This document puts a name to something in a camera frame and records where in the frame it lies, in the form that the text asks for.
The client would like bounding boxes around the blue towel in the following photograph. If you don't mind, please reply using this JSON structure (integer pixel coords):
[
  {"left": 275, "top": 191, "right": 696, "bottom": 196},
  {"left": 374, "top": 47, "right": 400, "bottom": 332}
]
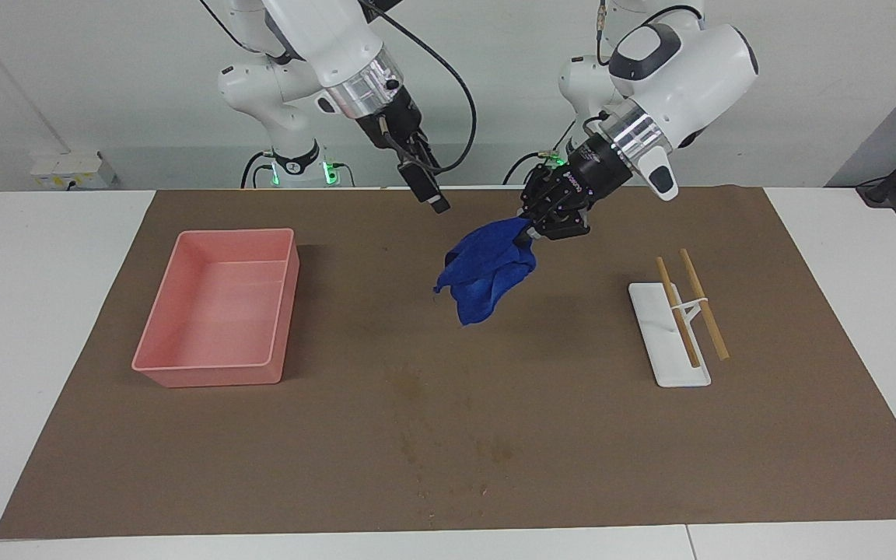
[{"left": 434, "top": 218, "right": 538, "bottom": 327}]

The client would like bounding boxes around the white towel rack stand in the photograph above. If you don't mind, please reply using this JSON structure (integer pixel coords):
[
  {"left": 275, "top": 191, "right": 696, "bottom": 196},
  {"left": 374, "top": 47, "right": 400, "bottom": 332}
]
[{"left": 628, "top": 282, "right": 712, "bottom": 388}]

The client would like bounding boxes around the wooden rack rod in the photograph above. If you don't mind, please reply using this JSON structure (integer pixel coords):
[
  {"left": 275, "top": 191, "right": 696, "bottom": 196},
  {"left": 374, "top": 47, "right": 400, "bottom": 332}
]
[
  {"left": 655, "top": 257, "right": 702, "bottom": 369},
  {"left": 678, "top": 249, "right": 730, "bottom": 362}
]

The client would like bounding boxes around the brown table mat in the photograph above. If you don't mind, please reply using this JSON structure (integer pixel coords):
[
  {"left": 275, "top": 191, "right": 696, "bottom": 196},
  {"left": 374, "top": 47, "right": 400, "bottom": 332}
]
[{"left": 0, "top": 185, "right": 896, "bottom": 540}]

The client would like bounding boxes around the pink plastic bin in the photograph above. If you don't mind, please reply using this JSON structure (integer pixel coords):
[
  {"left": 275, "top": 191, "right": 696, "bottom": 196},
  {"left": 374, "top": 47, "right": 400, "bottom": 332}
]
[{"left": 131, "top": 228, "right": 300, "bottom": 388}]

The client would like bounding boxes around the white power box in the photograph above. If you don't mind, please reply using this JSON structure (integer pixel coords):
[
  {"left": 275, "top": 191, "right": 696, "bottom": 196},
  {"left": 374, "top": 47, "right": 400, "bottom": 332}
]
[{"left": 30, "top": 152, "right": 118, "bottom": 190}]

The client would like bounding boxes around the black left base cable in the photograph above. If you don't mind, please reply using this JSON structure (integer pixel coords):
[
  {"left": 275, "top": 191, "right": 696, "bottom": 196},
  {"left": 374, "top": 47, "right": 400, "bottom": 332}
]
[{"left": 502, "top": 117, "right": 578, "bottom": 186}]

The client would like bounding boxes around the black base cable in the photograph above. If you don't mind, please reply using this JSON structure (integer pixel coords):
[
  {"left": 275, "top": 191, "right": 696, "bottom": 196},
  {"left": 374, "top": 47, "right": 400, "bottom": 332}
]
[
  {"left": 240, "top": 150, "right": 278, "bottom": 188},
  {"left": 502, "top": 117, "right": 578, "bottom": 186}
]

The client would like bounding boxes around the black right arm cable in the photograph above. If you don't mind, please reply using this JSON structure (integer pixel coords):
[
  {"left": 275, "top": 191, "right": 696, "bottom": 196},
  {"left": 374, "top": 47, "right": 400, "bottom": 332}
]
[{"left": 359, "top": 0, "right": 478, "bottom": 176}]

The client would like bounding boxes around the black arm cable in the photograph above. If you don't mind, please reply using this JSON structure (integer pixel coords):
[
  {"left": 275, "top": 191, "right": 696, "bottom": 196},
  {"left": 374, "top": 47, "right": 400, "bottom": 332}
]
[
  {"left": 593, "top": 0, "right": 705, "bottom": 69},
  {"left": 359, "top": 0, "right": 478, "bottom": 176}
]

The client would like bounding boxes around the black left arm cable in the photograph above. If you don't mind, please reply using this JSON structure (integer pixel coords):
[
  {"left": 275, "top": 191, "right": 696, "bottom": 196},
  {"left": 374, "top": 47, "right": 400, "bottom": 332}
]
[{"left": 593, "top": 0, "right": 705, "bottom": 69}]

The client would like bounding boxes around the black right base cable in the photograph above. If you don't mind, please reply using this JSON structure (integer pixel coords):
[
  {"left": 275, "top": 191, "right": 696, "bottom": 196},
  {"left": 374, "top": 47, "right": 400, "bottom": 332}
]
[{"left": 240, "top": 150, "right": 278, "bottom": 188}]

